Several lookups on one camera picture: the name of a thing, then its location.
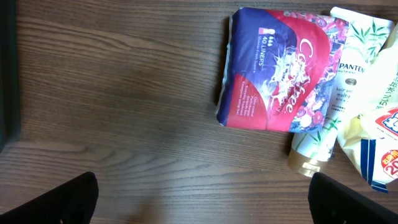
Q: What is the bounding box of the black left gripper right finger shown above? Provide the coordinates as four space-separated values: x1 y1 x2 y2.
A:
308 172 397 224

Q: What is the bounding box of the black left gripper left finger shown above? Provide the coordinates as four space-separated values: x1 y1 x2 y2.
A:
1 172 99 224

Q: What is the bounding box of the white tube gold cap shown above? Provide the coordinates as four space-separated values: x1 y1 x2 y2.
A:
288 7 394 177

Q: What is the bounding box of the yellow snack bag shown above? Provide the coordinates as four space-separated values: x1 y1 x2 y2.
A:
337 27 397 193

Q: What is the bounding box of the red purple pouch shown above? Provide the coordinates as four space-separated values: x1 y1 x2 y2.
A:
216 7 349 133

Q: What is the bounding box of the grey plastic basket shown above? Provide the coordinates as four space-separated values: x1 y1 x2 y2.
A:
1 0 21 149

